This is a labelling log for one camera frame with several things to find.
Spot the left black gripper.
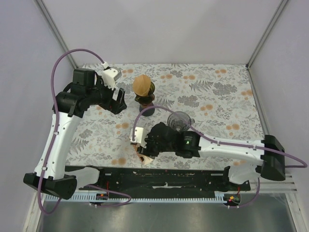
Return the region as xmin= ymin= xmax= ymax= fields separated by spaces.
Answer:
xmin=86 ymin=76 xmax=126 ymax=115

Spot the grey clear dripper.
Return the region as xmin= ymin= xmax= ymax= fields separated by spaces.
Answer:
xmin=167 ymin=111 xmax=195 ymax=132

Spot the olive green dripper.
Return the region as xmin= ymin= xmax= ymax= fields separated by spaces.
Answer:
xmin=135 ymin=82 xmax=155 ymax=105

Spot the brown paper coffee filter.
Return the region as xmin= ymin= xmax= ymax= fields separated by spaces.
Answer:
xmin=132 ymin=74 xmax=151 ymax=97

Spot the red grey coffee server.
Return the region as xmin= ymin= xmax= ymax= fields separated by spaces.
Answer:
xmin=139 ymin=100 xmax=156 ymax=117

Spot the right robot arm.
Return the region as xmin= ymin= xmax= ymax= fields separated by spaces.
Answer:
xmin=138 ymin=122 xmax=286 ymax=190

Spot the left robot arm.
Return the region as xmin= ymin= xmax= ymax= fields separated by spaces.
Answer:
xmin=23 ymin=67 xmax=127 ymax=200

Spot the floral table mat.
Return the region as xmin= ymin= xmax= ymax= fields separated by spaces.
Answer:
xmin=66 ymin=64 xmax=264 ymax=168

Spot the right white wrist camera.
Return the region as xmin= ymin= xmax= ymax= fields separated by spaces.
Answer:
xmin=129 ymin=127 xmax=147 ymax=148

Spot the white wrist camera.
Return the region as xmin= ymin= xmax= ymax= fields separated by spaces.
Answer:
xmin=129 ymin=127 xmax=147 ymax=148
xmin=101 ymin=62 xmax=122 ymax=90

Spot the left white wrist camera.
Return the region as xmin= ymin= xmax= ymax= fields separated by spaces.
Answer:
xmin=101 ymin=62 xmax=122 ymax=90

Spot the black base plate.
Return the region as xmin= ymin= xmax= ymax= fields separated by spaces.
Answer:
xmin=78 ymin=166 xmax=251 ymax=199

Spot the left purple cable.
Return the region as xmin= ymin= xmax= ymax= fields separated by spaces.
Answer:
xmin=38 ymin=48 xmax=132 ymax=215

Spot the purple cable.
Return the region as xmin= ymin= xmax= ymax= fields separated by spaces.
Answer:
xmin=130 ymin=105 xmax=309 ymax=209
xmin=38 ymin=48 xmax=132 ymax=215

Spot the white slotted cable duct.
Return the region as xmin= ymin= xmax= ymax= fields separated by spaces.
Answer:
xmin=45 ymin=192 xmax=241 ymax=203

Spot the left aluminium frame post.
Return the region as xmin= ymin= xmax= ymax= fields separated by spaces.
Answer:
xmin=33 ymin=0 xmax=80 ymax=73

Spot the aluminium frame post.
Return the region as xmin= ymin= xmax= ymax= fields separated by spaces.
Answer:
xmin=246 ymin=0 xmax=290 ymax=70
xmin=33 ymin=0 xmax=80 ymax=73

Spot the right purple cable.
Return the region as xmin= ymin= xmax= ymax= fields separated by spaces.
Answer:
xmin=130 ymin=105 xmax=309 ymax=209

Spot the right aluminium frame post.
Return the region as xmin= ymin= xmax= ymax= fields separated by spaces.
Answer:
xmin=246 ymin=0 xmax=290 ymax=70

